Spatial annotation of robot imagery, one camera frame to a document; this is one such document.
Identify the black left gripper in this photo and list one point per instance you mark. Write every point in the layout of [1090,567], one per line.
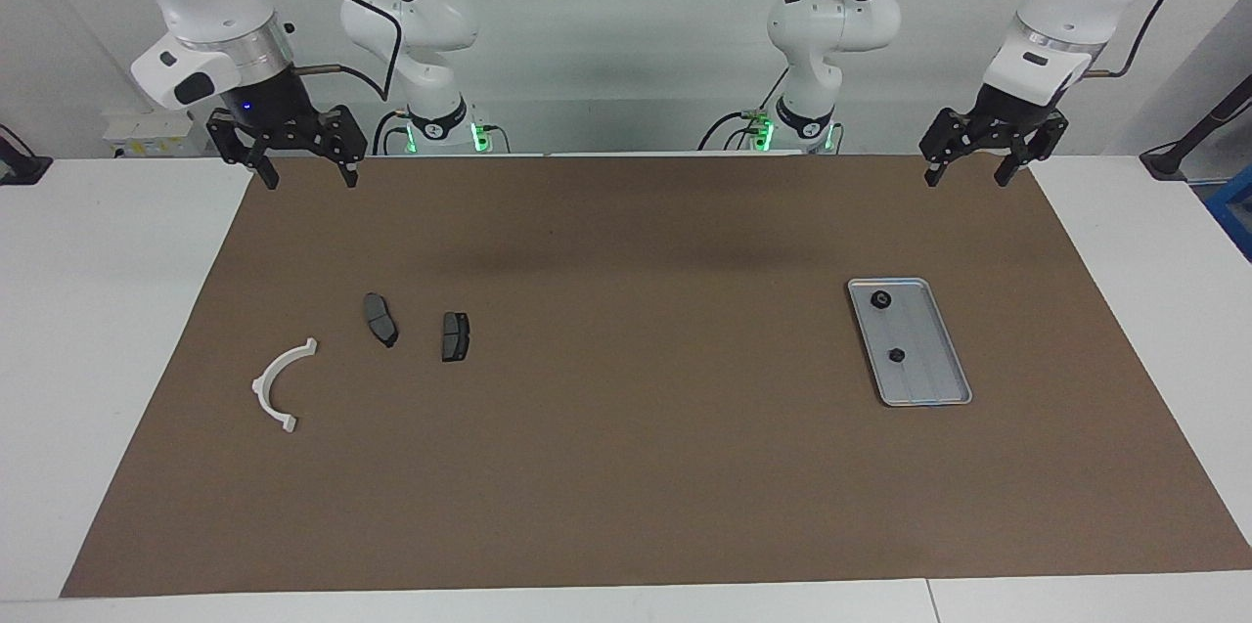
[1007,124]

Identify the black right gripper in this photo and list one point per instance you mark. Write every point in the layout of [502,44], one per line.
[284,119]

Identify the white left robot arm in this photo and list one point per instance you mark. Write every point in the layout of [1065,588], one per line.
[841,26]

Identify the silver metal tray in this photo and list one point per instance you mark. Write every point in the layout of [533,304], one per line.
[929,378]

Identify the long dark brake pad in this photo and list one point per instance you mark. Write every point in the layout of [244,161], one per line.
[380,320]

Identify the white socket box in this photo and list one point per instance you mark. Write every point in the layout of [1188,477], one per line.
[122,139]

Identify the short dark brake pad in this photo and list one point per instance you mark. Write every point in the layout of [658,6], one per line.
[455,337]

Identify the blue box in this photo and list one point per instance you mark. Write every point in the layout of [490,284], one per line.
[1234,207]

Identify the brown table mat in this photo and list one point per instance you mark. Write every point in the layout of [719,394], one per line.
[626,467]

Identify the white curved plastic bracket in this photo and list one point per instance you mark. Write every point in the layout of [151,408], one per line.
[264,398]

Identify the black clamp mount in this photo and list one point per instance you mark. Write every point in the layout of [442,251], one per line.
[20,168]

